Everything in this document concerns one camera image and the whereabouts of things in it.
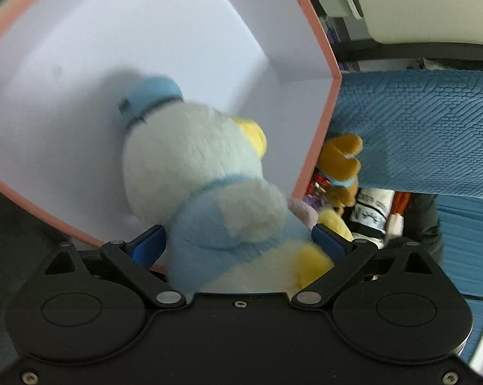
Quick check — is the dark grey cloth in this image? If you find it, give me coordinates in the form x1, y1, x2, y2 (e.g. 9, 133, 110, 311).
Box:
402, 192, 446, 267

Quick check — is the orange white cloth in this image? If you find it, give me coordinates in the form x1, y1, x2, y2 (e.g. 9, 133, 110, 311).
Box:
385, 191, 411, 245

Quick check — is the white black printed cloth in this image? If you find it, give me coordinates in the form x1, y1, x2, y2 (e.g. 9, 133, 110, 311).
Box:
350, 188, 396, 249

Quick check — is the red snack packet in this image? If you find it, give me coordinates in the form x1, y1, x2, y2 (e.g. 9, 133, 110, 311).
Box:
304, 170, 329, 205

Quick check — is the white duck plush toy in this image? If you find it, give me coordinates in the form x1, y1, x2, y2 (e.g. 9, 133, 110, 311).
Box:
118, 74, 335, 294

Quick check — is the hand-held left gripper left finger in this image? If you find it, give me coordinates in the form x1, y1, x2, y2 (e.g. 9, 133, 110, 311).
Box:
39, 225, 188, 310

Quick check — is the brown plush toy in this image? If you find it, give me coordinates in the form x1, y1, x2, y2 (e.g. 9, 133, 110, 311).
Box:
317, 134, 364, 214

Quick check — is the pink cardboard box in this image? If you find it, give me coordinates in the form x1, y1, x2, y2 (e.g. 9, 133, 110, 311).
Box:
0, 0, 343, 274

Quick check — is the beige chair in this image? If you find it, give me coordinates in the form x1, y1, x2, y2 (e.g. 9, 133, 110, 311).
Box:
333, 0, 483, 73

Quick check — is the blue quilted blanket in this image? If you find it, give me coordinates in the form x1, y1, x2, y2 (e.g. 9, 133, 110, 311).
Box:
330, 68, 483, 372

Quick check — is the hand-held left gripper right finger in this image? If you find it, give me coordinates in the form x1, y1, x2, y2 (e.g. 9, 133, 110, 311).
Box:
291, 224, 443, 312

